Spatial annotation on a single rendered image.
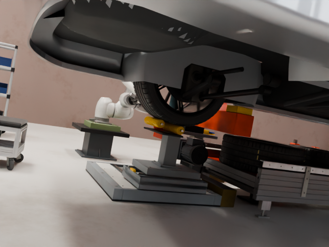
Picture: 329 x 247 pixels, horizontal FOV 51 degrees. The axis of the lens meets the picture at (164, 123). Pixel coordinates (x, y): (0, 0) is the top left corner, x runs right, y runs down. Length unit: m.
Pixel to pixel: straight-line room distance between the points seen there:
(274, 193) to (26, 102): 4.56
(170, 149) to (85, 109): 4.02
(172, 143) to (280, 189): 0.82
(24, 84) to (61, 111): 0.75
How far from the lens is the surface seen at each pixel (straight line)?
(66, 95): 6.18
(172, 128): 2.35
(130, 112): 3.67
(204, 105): 2.41
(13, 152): 2.61
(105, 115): 3.62
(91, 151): 3.59
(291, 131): 8.72
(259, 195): 2.46
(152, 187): 2.23
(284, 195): 2.60
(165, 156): 2.36
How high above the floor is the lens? 0.60
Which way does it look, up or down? 2 degrees down
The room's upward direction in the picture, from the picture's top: 10 degrees clockwise
